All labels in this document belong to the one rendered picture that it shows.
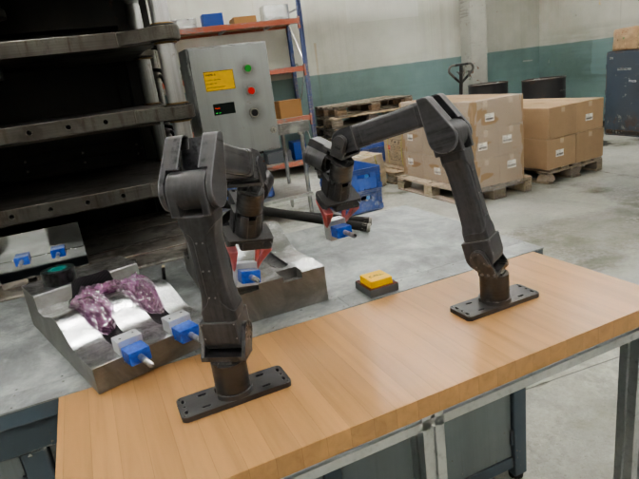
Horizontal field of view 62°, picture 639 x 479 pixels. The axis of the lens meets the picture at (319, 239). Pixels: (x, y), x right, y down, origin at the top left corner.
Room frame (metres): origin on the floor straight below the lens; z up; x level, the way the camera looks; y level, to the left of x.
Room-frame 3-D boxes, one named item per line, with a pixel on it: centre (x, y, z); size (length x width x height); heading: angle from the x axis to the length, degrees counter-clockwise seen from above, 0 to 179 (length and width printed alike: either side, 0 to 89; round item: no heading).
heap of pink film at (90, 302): (1.18, 0.50, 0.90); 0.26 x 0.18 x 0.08; 39
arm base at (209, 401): (0.84, 0.19, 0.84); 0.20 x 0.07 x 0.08; 112
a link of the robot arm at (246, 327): (0.85, 0.19, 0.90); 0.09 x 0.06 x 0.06; 78
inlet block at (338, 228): (1.33, -0.06, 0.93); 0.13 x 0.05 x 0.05; 22
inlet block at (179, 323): (1.00, 0.29, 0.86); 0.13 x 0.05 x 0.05; 39
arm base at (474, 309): (1.07, -0.37, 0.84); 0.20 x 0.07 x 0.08; 112
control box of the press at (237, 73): (2.12, 0.27, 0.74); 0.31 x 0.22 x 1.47; 112
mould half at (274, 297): (1.39, 0.21, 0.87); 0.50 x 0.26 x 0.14; 22
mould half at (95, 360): (1.18, 0.51, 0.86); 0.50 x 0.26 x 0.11; 39
